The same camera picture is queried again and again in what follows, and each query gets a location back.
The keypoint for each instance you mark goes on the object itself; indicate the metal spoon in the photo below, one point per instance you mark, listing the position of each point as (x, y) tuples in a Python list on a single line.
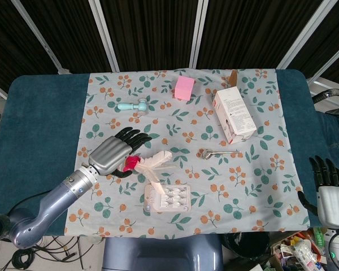
[(206, 154)]

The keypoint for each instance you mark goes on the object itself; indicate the black chair armrest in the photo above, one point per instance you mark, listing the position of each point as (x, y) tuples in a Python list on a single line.
[(332, 94)]

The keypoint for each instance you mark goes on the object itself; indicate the white red product box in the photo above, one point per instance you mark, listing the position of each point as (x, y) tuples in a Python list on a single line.
[(237, 113)]

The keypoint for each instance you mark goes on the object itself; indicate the blue-grey robot torso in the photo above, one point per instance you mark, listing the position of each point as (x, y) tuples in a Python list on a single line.
[(158, 254)]

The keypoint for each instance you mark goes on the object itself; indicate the blue denim fabric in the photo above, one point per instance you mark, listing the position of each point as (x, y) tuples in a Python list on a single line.
[(336, 132)]

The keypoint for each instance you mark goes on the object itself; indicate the floral leaf print cloth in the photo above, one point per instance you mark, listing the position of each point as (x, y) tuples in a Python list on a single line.
[(186, 130)]

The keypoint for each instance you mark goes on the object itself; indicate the hook blister pack card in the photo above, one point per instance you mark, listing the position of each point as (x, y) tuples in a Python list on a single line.
[(175, 199)]

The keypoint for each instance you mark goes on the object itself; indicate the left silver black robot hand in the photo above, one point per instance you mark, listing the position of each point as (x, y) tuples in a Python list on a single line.
[(110, 153)]

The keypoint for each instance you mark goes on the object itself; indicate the black waste bin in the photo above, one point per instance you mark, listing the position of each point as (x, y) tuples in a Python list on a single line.
[(245, 249)]

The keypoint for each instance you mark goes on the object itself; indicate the teal table cover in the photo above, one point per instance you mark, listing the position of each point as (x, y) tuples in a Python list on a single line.
[(42, 113)]

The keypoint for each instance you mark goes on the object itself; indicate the small brown wooden piece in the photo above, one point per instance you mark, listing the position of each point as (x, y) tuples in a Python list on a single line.
[(233, 79)]

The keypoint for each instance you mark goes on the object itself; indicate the white and red feather toy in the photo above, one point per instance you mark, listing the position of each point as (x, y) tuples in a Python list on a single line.
[(131, 163)]

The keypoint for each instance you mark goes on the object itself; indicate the pink foam cube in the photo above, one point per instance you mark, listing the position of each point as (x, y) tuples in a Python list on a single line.
[(183, 89)]

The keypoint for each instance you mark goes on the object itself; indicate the light blue handheld massager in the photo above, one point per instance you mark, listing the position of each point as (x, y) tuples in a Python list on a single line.
[(127, 106)]

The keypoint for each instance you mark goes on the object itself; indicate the colourful packaging clutter pile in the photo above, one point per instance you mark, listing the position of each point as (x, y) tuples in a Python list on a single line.
[(299, 251)]

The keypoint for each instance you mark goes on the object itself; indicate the black partition screen white frame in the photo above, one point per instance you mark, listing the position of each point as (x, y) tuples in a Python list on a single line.
[(158, 31)]

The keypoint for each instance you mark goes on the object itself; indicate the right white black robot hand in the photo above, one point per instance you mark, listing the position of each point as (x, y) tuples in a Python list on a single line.
[(333, 203)]

